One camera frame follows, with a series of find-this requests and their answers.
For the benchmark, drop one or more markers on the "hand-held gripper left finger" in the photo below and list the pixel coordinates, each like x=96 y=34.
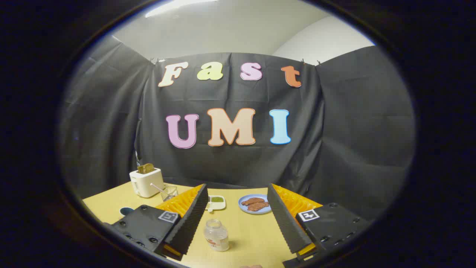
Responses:
x=191 y=219

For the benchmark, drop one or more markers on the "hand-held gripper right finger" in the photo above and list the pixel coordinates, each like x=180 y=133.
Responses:
x=284 y=219

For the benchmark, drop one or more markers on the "dark blue cup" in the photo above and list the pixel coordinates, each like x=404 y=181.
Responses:
x=126 y=211

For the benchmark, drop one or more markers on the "brown meat slice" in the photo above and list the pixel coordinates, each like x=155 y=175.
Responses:
x=253 y=201
x=258 y=206

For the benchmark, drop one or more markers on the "small white dish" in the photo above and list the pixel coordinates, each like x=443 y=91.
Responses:
x=216 y=203

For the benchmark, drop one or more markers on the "wooden table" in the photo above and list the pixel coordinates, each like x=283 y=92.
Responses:
x=253 y=230

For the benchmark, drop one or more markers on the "light blue plate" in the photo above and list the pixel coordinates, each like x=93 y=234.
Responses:
x=243 y=207

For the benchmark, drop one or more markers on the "white toaster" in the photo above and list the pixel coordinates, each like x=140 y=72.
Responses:
x=143 y=184

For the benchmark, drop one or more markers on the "black backdrop cloth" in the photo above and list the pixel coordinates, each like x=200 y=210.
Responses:
x=230 y=163

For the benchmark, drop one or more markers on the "brown toast slice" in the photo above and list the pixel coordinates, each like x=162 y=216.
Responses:
x=145 y=168

